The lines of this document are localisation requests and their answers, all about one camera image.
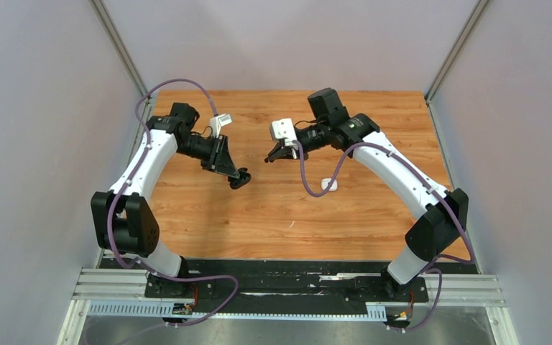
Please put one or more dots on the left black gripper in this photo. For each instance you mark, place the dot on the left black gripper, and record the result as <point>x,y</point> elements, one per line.
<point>219,159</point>

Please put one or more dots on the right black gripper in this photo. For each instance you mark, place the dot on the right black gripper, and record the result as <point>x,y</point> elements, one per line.
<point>280,151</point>

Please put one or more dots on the black earbud charging case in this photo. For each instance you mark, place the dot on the black earbud charging case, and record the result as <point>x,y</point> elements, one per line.
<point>243,178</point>

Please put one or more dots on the white earbud charging case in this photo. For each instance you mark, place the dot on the white earbud charging case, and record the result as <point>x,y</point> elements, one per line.
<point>329,184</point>

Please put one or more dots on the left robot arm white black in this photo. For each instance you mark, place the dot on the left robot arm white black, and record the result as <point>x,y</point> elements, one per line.
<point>123,220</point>

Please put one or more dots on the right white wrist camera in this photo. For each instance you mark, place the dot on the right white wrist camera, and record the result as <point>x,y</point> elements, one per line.
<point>283,132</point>

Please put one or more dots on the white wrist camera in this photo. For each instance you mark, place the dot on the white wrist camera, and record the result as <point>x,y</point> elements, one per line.
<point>283,132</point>
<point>218,122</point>

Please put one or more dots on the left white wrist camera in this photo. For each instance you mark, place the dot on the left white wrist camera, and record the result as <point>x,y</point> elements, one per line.
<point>218,122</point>

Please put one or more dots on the aluminium frame rail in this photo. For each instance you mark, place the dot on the aluminium frame rail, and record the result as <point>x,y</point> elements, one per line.
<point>136,293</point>

